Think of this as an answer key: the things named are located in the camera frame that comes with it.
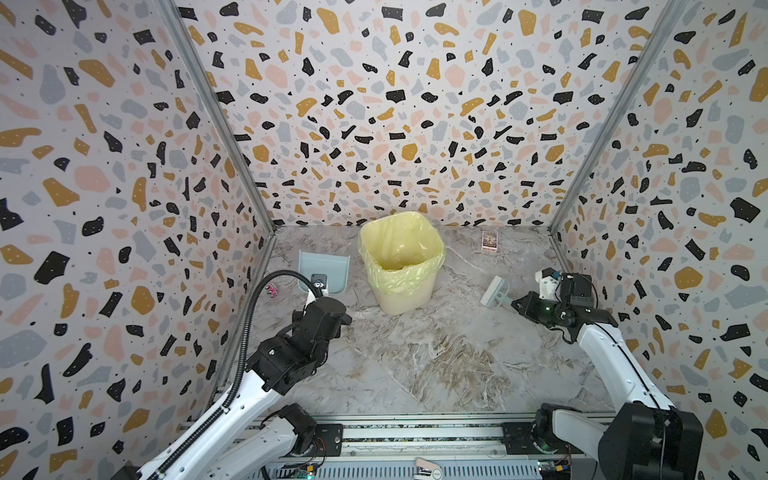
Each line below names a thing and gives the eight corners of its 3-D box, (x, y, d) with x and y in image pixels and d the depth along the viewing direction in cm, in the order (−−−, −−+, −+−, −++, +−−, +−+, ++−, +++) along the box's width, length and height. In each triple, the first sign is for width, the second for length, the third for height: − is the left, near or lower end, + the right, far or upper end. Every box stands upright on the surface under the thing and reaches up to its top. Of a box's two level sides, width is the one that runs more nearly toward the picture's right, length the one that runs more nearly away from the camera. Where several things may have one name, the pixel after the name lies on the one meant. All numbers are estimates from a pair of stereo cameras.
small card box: (480, 249, 118) (482, 246, 116) (481, 234, 124) (482, 230, 122) (496, 252, 117) (498, 248, 116) (497, 236, 123) (498, 232, 121)
